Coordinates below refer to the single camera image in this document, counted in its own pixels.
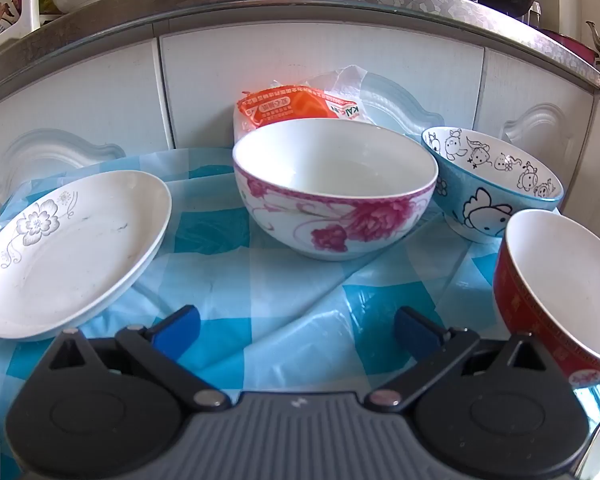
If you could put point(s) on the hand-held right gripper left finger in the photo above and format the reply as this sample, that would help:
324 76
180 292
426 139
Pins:
177 332

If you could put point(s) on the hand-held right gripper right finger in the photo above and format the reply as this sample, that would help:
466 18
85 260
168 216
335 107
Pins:
414 332

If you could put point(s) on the white plate with grey flower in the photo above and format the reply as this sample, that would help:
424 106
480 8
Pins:
80 270

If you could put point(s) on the blue cartoon bowl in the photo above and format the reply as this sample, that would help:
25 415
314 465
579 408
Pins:
485 205

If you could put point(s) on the red bowl with white inside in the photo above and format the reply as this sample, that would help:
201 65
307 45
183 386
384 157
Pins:
565 280

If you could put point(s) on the white bowl with pink flowers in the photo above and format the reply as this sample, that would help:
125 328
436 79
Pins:
330 180

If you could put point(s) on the blue checked plastic tablecloth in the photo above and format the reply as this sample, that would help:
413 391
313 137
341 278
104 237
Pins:
290 300

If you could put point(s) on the orange and clear plastic packet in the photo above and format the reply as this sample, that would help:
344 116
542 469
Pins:
290 107

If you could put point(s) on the white kitchen cabinet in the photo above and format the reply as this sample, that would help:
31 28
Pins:
290 65

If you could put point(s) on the red basin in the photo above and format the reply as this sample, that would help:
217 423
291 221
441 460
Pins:
572 47

